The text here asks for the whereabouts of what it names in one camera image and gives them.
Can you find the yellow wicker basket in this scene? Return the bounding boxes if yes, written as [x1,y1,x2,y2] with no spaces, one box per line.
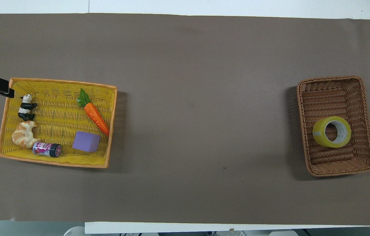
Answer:
[0,77,118,168]

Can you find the yellow tape roll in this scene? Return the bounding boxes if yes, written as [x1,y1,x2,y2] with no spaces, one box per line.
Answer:
[312,116,352,148]

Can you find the brown wicker basket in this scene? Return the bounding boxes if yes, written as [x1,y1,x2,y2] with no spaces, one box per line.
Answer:
[296,75,370,177]

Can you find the toy carrot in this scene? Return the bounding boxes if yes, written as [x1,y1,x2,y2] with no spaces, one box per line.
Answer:
[76,88,110,136]

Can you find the purple foam block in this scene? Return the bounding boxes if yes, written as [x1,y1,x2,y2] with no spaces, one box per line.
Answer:
[72,131,101,153]

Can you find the small pink printed can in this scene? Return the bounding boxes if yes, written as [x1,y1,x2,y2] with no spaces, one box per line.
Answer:
[32,142,63,158]

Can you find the panda figurine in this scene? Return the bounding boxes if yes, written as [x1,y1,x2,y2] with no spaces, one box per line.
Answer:
[18,94,38,122]

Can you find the toy croissant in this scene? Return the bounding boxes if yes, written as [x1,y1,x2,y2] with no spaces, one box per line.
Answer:
[11,121,42,149]

